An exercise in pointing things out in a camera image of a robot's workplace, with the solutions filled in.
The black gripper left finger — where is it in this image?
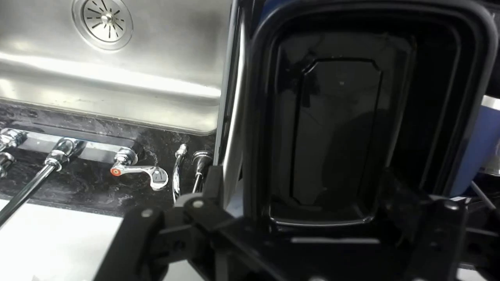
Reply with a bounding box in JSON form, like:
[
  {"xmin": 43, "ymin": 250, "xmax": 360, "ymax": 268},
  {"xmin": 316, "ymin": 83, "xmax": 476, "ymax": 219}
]
[{"xmin": 95, "ymin": 165, "xmax": 282, "ymax": 281}]

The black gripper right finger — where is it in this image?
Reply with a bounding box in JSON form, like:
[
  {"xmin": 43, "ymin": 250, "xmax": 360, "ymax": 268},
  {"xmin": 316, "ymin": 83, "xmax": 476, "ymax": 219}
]
[{"xmin": 380, "ymin": 169, "xmax": 500, "ymax": 281}]

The stainless steel sink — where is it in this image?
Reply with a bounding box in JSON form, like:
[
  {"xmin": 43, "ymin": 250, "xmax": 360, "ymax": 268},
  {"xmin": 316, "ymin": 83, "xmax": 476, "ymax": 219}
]
[{"xmin": 0, "ymin": 0, "xmax": 237, "ymax": 138}]

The chrome sink faucet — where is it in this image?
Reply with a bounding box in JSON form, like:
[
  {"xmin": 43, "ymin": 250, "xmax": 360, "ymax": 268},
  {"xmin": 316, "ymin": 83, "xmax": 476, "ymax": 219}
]
[{"xmin": 0, "ymin": 127, "xmax": 171, "ymax": 229}]

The round metal sink drain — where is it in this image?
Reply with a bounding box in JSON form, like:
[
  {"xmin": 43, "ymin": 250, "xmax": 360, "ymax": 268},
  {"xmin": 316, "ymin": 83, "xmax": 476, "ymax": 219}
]
[{"xmin": 70, "ymin": 0, "xmax": 134, "ymax": 54}]

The white plate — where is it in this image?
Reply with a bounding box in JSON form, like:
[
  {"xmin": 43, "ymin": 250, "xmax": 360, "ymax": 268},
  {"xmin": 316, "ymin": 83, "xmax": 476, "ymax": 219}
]
[{"xmin": 213, "ymin": 0, "xmax": 249, "ymax": 210}]

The navy blue steel mug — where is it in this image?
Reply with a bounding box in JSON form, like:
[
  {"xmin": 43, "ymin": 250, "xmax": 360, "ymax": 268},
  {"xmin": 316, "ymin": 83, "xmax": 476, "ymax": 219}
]
[{"xmin": 449, "ymin": 94, "xmax": 500, "ymax": 199}]

